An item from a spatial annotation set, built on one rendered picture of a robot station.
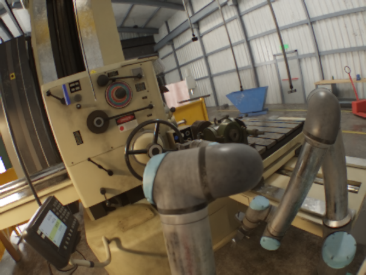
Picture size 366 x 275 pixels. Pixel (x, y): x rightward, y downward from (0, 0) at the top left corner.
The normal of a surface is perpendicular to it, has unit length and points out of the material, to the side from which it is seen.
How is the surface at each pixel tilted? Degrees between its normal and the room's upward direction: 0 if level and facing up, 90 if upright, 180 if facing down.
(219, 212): 90
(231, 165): 58
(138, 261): 90
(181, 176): 63
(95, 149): 90
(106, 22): 90
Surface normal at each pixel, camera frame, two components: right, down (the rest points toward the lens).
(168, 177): -0.31, -0.16
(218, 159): -0.02, -0.52
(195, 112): 0.50, 0.09
